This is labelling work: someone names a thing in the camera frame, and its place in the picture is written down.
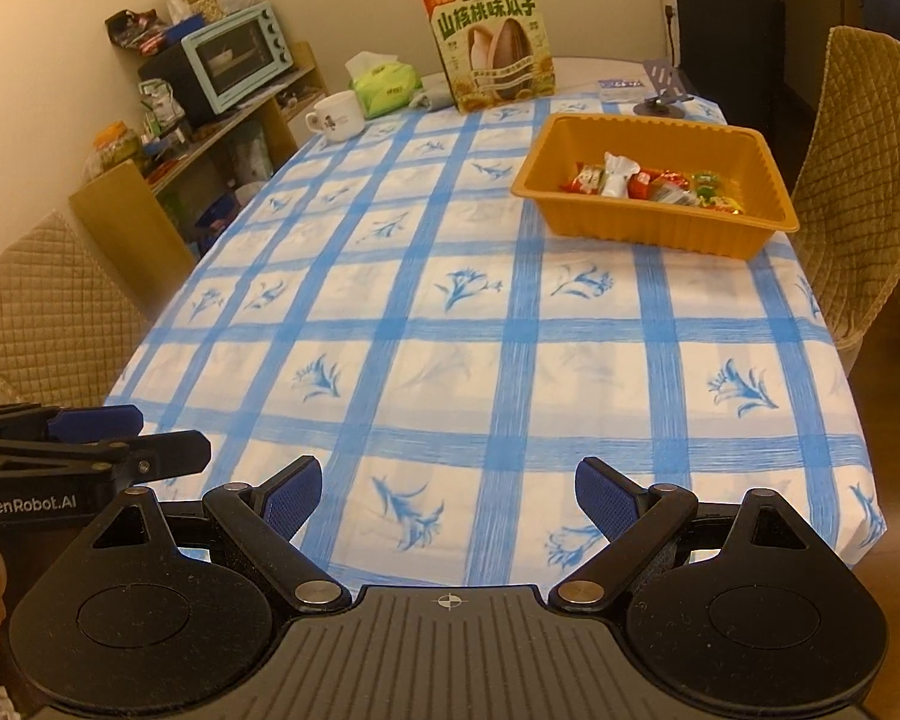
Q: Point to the wooden panel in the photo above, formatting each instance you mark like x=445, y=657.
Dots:
x=127, y=217

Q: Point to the small blue white box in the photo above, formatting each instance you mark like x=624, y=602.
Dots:
x=622, y=88

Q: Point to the large sunflower seed bag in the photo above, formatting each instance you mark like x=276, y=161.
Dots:
x=487, y=45

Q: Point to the large red snack packet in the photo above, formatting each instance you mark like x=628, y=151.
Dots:
x=581, y=180

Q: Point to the red-brown candy wrapper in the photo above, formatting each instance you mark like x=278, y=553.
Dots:
x=675, y=191

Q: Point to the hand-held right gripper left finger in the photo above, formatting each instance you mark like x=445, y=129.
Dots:
x=292, y=495

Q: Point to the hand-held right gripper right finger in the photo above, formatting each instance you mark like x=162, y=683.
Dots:
x=607, y=495

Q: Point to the white mug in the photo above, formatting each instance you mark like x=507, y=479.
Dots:
x=337, y=118

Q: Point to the orange plastic tray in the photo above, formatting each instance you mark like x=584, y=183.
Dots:
x=645, y=229

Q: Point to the blue checked tablecloth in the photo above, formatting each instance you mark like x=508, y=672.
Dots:
x=457, y=375

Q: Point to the black cabinet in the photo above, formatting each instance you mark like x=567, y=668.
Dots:
x=727, y=22

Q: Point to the blue packets on shelf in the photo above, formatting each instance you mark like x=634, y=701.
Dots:
x=217, y=216

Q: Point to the green tissue pack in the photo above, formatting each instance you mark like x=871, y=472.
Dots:
x=386, y=90

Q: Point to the quilted beige chair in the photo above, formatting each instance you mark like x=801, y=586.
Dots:
x=45, y=315
x=862, y=165

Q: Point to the snack bags on shelf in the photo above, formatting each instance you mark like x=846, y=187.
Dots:
x=139, y=30

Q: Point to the wooden shelf unit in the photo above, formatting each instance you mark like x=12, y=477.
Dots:
x=292, y=120

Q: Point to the plastic bags on oven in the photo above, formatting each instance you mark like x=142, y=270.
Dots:
x=202, y=4

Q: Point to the yellow snack jar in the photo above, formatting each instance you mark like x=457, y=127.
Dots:
x=116, y=146

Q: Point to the yellow candy packet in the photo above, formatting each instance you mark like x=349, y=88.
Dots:
x=724, y=202

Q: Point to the small green candy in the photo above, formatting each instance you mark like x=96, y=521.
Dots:
x=706, y=180

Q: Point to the grey phone stand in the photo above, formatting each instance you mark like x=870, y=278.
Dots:
x=664, y=79

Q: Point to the grey cloth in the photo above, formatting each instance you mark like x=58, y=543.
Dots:
x=435, y=94

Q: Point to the light blue toaster oven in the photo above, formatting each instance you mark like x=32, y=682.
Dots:
x=232, y=52

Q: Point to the green white bag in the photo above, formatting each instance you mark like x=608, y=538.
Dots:
x=157, y=109

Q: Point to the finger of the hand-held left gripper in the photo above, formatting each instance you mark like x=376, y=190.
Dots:
x=97, y=422
x=172, y=454

